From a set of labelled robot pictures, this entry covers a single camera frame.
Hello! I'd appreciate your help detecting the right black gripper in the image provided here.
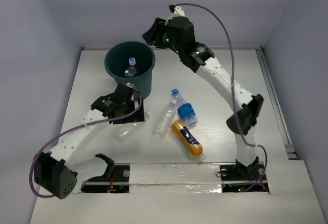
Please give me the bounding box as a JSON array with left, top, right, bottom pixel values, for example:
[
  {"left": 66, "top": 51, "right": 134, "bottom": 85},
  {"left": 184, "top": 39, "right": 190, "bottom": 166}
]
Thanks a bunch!
[{"left": 142, "top": 16, "right": 183, "bottom": 55}]

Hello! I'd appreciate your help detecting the clear bottle blue label white cap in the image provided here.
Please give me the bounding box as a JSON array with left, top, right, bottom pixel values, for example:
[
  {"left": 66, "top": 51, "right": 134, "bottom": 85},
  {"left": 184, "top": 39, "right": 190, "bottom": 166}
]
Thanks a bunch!
[{"left": 125, "top": 57, "right": 137, "bottom": 78}]

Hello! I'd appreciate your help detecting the clear slim bottle white cap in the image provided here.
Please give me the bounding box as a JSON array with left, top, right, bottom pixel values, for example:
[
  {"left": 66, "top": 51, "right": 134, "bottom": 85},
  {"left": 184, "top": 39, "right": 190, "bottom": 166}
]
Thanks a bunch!
[{"left": 153, "top": 99, "right": 177, "bottom": 138}]

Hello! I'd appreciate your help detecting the crushed bottle blue label blue cap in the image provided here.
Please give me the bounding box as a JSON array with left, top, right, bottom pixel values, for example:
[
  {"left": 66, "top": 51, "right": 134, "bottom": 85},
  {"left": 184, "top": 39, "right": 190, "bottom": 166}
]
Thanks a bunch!
[{"left": 172, "top": 89, "right": 198, "bottom": 127}]

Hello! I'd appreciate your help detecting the orange plastic bottle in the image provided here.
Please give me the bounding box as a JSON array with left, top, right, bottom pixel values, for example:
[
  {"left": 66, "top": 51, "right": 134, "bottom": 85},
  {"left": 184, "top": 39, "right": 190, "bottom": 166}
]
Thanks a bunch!
[{"left": 170, "top": 119, "right": 206, "bottom": 161}]

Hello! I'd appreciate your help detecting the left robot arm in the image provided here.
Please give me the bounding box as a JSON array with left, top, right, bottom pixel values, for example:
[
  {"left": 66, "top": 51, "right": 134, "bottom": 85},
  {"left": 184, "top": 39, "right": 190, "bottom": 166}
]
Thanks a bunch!
[{"left": 29, "top": 83, "right": 144, "bottom": 199}]

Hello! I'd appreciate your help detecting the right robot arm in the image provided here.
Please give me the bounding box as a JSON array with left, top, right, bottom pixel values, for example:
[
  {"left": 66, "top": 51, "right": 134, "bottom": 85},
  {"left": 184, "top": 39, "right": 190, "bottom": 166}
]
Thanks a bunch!
[{"left": 142, "top": 16, "right": 264, "bottom": 179}]

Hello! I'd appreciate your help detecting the dark green plastic bin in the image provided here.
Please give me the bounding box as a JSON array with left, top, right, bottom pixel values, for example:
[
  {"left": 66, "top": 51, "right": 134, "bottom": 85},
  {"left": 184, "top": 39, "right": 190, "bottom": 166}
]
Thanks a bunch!
[{"left": 104, "top": 41, "right": 156, "bottom": 99}]

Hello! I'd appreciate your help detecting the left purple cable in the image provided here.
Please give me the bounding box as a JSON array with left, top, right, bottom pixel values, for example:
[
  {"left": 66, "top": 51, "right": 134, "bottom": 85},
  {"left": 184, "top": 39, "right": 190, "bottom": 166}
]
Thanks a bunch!
[{"left": 29, "top": 85, "right": 143, "bottom": 198}]

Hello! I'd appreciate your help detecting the purple cable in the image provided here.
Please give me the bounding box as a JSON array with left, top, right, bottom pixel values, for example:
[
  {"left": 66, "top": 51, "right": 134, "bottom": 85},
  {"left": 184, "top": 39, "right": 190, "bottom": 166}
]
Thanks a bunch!
[
  {"left": 29, "top": 85, "right": 143, "bottom": 198},
  {"left": 176, "top": 3, "right": 269, "bottom": 193}
]

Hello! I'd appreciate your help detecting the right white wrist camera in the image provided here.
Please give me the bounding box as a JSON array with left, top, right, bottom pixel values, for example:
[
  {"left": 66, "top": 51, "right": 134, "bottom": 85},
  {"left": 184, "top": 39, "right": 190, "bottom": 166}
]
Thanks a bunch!
[{"left": 165, "top": 4, "right": 185, "bottom": 26}]

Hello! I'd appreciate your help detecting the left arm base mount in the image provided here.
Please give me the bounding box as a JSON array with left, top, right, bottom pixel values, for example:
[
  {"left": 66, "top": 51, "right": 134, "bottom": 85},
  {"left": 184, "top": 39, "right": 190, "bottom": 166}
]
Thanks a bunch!
[{"left": 80, "top": 153, "right": 130, "bottom": 194}]

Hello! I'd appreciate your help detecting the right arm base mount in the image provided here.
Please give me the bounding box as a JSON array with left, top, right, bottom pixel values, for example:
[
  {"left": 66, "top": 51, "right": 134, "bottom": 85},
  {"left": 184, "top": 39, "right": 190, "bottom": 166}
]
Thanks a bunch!
[{"left": 215, "top": 156, "right": 269, "bottom": 193}]

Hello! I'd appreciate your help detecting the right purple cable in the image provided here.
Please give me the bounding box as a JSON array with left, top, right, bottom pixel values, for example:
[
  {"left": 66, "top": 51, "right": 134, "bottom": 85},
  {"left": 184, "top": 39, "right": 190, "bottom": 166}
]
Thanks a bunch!
[{"left": 176, "top": 3, "right": 269, "bottom": 193}]

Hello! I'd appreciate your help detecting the aluminium rail right edge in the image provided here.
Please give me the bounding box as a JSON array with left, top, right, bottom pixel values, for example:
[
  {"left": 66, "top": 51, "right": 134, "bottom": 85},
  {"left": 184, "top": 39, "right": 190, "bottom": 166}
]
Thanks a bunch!
[{"left": 255, "top": 47, "right": 298, "bottom": 160}]

